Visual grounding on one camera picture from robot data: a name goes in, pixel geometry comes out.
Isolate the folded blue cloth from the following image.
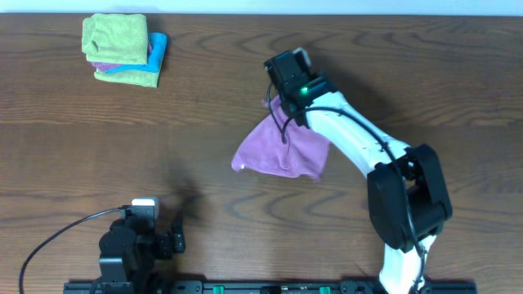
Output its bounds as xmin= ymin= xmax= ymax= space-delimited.
xmin=105 ymin=33 xmax=167 ymax=74

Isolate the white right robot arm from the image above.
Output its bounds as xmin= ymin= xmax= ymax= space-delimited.
xmin=271 ymin=74 xmax=453 ymax=293

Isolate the folded green cloth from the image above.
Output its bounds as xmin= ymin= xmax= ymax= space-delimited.
xmin=82 ymin=13 xmax=149 ymax=65
xmin=94 ymin=69 xmax=161 ymax=88

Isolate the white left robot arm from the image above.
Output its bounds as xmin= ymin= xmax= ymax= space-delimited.
xmin=98 ymin=208 xmax=186 ymax=294

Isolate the folded purple stacked cloth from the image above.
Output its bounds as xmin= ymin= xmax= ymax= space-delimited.
xmin=91 ymin=43 xmax=152 ymax=72

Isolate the purple microfiber cloth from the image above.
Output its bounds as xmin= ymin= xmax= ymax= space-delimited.
xmin=231 ymin=96 xmax=330 ymax=180

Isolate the folded green bottom cloth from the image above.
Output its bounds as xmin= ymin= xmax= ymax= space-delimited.
xmin=94 ymin=69 xmax=161 ymax=88

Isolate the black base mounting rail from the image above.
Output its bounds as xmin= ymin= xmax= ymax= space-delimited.
xmin=63 ymin=279 xmax=478 ymax=294

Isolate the folded green top cloth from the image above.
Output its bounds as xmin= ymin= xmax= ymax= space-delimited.
xmin=82 ymin=13 xmax=149 ymax=65

